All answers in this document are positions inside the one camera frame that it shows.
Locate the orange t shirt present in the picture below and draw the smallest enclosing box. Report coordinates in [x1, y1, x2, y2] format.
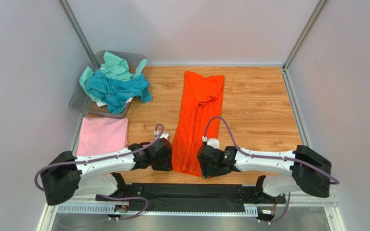
[172, 71, 225, 177]

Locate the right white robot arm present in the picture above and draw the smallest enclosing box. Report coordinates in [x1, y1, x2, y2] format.
[197, 144, 333, 198]

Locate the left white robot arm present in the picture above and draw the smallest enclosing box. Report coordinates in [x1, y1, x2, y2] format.
[35, 136, 172, 205]

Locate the black base cloth strip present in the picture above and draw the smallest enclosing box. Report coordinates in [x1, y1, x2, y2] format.
[127, 183, 260, 212]

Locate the folded pink t shirt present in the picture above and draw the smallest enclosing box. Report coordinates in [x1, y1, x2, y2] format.
[76, 117, 129, 156]

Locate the dark teal t shirt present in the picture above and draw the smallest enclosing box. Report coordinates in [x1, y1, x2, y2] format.
[83, 71, 153, 114]

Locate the white cloth in bin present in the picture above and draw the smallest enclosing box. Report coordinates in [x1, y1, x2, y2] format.
[96, 97, 133, 107]

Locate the light mint t shirt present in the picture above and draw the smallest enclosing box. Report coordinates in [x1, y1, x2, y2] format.
[79, 51, 147, 104]

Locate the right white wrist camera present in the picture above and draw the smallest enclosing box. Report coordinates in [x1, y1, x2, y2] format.
[202, 136, 220, 149]

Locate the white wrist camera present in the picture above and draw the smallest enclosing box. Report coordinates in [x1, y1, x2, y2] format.
[202, 136, 220, 149]
[153, 130, 171, 141]

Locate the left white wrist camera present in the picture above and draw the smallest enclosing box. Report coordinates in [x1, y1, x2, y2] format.
[153, 130, 171, 141]

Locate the aluminium frame rail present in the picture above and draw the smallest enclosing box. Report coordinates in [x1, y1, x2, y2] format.
[37, 192, 345, 231]

